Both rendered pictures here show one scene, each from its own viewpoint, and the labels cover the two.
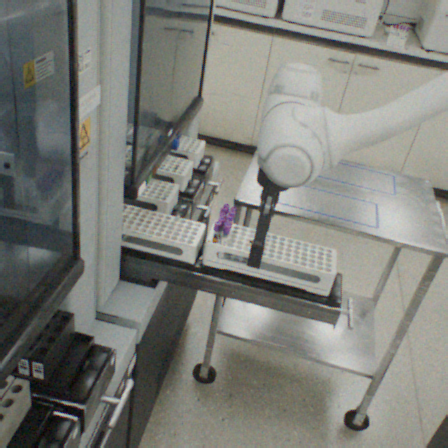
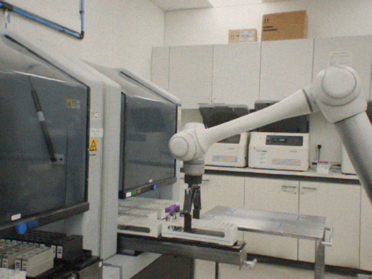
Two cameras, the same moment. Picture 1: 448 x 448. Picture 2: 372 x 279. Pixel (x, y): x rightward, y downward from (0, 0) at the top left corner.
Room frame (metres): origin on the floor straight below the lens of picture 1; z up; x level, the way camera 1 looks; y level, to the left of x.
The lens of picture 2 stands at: (-0.62, -0.45, 1.26)
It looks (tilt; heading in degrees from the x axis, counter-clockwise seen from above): 1 degrees down; 14
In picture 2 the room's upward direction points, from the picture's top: 2 degrees clockwise
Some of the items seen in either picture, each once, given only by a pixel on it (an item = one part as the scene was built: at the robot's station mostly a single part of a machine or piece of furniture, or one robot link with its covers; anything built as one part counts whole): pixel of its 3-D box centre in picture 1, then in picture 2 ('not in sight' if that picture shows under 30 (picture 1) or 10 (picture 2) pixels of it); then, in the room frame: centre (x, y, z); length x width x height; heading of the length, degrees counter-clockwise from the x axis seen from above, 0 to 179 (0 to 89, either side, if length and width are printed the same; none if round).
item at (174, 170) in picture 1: (139, 166); (139, 210); (1.29, 0.28, 0.83); 0.30 x 0.10 x 0.06; 85
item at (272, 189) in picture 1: (272, 187); (193, 185); (0.95, -0.08, 1.03); 0.08 x 0.07 x 0.09; 175
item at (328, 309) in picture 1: (209, 266); (168, 243); (0.96, 0.02, 0.78); 0.73 x 0.14 x 0.09; 85
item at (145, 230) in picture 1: (140, 230); (130, 226); (0.98, 0.20, 0.83); 0.30 x 0.10 x 0.06; 85
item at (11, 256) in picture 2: not in sight; (19, 260); (0.43, 0.33, 0.85); 0.12 x 0.02 x 0.06; 174
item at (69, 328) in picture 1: (54, 346); (70, 248); (0.58, 0.25, 0.85); 0.12 x 0.02 x 0.06; 175
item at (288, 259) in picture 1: (269, 256); (199, 229); (0.95, -0.11, 0.85); 0.30 x 0.10 x 0.06; 85
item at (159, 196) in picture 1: (120, 190); (124, 217); (1.14, 0.29, 0.83); 0.30 x 0.10 x 0.06; 85
